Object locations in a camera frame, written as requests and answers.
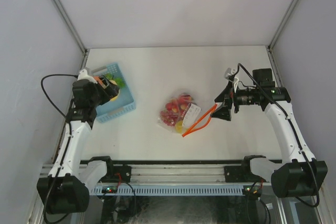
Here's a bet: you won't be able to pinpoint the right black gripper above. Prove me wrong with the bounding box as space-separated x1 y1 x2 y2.
211 80 259 120

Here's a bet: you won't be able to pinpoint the green fake grape bunch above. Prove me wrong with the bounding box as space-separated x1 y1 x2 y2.
104 73 126 88

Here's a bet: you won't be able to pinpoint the clear zip top bag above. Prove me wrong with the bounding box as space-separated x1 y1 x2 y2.
156 92 218 137

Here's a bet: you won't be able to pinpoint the red fake strawberries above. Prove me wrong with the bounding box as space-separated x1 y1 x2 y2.
165 93 195 113

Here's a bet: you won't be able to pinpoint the yellow fake lemon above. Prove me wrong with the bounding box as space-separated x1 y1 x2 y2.
175 121 184 134

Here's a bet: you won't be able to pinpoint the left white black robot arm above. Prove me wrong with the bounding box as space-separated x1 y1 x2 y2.
37 74 119 215

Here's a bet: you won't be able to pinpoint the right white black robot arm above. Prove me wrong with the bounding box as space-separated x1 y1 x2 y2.
211 64 328 199

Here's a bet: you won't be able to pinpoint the red fake grape bunch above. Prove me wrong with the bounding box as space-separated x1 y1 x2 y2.
160 110 180 127

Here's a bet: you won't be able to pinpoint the light blue plastic basket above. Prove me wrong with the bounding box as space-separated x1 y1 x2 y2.
92 62 136 123

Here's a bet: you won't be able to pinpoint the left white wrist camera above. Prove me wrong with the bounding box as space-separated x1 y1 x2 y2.
77 68 98 84

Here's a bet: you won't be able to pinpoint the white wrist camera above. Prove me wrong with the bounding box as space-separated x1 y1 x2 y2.
225 68 239 92
77 68 98 84

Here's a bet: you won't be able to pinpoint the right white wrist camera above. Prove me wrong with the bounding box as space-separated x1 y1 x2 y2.
225 68 239 92

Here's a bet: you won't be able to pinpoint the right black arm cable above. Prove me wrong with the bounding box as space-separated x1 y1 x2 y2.
230 63 321 208

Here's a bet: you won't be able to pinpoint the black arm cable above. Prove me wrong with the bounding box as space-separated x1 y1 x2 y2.
40 73 79 224
230 63 321 208

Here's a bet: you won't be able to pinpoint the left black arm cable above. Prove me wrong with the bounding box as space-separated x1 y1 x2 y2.
40 73 79 224

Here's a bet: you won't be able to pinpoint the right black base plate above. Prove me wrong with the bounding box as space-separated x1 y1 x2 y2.
224 165 261 183

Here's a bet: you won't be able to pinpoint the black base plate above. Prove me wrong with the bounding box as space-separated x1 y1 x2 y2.
224 165 261 183
101 165 132 183

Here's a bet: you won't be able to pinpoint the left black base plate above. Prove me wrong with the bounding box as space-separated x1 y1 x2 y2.
101 165 132 183

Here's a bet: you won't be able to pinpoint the aluminium front rail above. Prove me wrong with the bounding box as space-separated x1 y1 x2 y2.
38 159 323 185

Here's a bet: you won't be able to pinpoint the light blue slotted cable duct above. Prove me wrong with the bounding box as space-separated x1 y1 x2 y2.
90 184 244 196

